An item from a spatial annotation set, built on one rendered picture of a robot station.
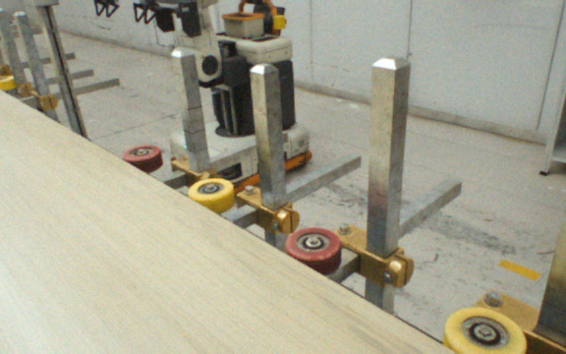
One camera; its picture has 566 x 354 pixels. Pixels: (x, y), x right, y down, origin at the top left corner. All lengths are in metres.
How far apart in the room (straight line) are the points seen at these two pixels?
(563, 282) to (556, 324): 0.06
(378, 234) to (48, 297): 0.46
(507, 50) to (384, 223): 2.83
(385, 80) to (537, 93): 2.85
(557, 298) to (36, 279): 0.65
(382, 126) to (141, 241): 0.39
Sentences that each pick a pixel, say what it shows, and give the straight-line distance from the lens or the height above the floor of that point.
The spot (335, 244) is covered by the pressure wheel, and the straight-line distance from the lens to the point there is 0.67.
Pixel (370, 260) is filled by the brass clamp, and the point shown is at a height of 0.85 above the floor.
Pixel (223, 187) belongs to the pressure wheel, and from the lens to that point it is 0.84.
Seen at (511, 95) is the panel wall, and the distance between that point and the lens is 3.51.
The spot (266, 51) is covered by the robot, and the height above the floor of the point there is 0.77.
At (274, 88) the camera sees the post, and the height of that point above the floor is 1.07.
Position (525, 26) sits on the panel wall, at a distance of 3.40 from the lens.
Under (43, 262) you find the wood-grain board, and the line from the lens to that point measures 0.76.
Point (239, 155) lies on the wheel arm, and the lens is 1.18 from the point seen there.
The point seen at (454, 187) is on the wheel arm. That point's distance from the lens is 0.97.
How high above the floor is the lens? 1.29
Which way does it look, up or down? 28 degrees down
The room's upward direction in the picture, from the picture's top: 4 degrees counter-clockwise
